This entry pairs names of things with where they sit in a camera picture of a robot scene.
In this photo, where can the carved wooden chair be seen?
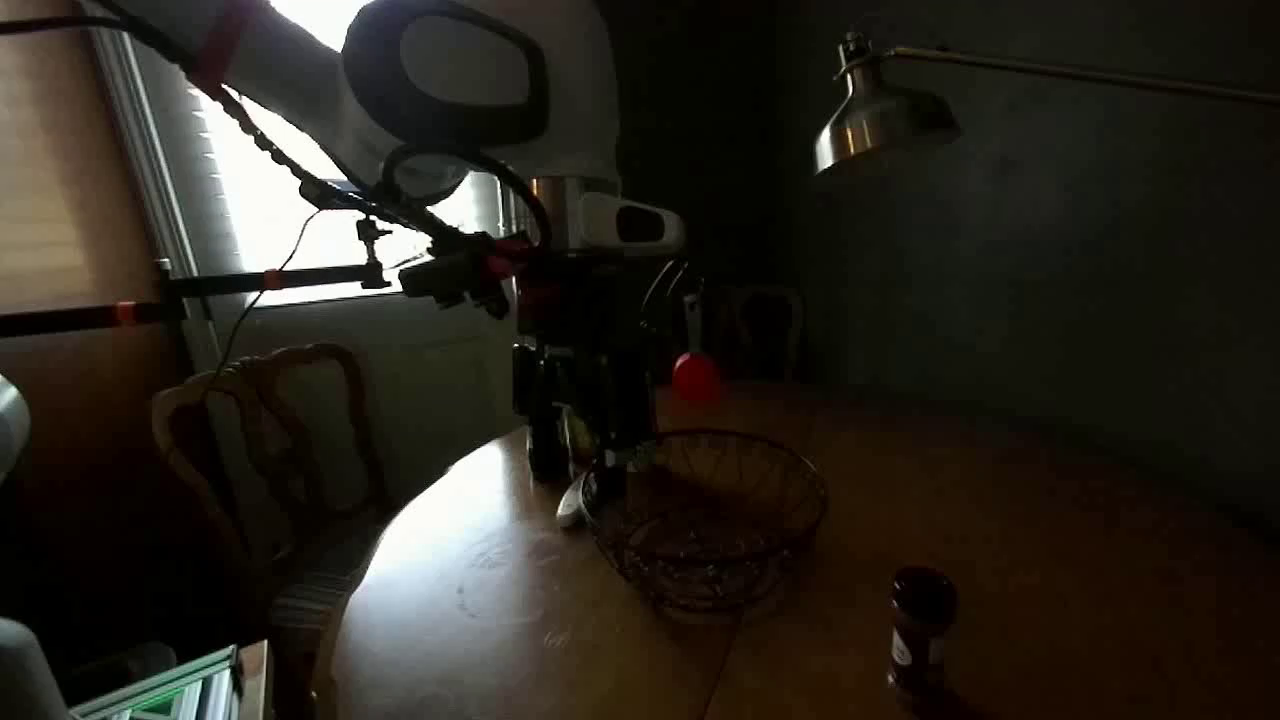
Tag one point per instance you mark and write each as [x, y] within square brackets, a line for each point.
[267, 452]

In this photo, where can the black camera stand pole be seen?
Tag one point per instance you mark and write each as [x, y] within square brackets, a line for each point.
[227, 280]

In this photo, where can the yellow label bottle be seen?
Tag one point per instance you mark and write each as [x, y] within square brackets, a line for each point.
[580, 432]

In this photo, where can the white remote control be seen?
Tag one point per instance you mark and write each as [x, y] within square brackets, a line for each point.
[578, 500]

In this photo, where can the green and white box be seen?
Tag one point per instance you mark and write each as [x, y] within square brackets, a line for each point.
[174, 684]

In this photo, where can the red measuring cup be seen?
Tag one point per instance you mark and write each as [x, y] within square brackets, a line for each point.
[699, 376]

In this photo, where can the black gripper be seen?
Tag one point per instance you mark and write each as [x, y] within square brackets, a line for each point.
[587, 321]

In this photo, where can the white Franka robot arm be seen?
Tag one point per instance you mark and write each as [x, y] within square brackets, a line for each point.
[573, 80]

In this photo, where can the pale rounded object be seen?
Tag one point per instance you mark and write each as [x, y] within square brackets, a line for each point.
[27, 673]

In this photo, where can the small dark spice jar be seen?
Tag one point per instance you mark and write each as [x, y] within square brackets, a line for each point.
[921, 627]

